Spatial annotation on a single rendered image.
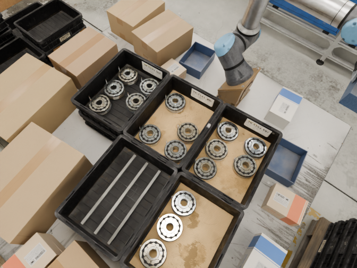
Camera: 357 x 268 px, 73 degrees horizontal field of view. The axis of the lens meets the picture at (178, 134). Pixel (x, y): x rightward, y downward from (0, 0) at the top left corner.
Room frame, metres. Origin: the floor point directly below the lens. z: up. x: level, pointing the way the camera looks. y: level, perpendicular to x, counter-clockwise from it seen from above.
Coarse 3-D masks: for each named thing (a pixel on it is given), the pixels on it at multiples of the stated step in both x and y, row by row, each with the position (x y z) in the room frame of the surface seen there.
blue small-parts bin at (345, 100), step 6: (348, 84) 0.73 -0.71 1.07; (354, 84) 0.67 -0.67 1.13; (348, 90) 0.66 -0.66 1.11; (354, 90) 0.70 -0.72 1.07; (342, 96) 0.66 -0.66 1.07; (348, 96) 0.62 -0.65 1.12; (354, 96) 0.61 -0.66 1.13; (342, 102) 0.62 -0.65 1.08; (348, 102) 0.61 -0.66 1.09; (354, 102) 0.61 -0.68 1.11; (354, 108) 0.59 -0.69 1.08
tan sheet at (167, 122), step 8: (184, 96) 0.74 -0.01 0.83; (192, 104) 0.70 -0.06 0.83; (160, 112) 0.63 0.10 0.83; (168, 112) 0.63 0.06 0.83; (184, 112) 0.64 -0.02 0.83; (192, 112) 0.65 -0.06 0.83; (200, 112) 0.65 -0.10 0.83; (208, 112) 0.66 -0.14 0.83; (152, 120) 0.58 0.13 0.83; (160, 120) 0.58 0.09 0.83; (168, 120) 0.59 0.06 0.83; (176, 120) 0.59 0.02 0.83; (184, 120) 0.60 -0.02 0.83; (192, 120) 0.60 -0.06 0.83; (200, 120) 0.61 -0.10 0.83; (160, 128) 0.54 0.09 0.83; (168, 128) 0.54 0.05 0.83; (176, 128) 0.55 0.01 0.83; (200, 128) 0.56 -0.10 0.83; (136, 136) 0.48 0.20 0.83; (168, 136) 0.50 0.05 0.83; (176, 136) 0.51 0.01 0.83; (160, 144) 0.46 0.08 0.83; (160, 152) 0.42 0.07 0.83
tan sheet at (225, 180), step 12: (228, 120) 0.63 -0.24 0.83; (228, 132) 0.56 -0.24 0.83; (240, 132) 0.56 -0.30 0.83; (228, 144) 0.49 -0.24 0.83; (240, 144) 0.50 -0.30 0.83; (204, 156) 0.42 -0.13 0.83; (228, 156) 0.43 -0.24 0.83; (192, 168) 0.36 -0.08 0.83; (204, 168) 0.36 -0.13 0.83; (228, 168) 0.37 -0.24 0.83; (216, 180) 0.31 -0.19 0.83; (228, 180) 0.32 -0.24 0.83; (240, 180) 0.32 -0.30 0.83; (228, 192) 0.26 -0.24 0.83; (240, 192) 0.27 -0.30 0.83
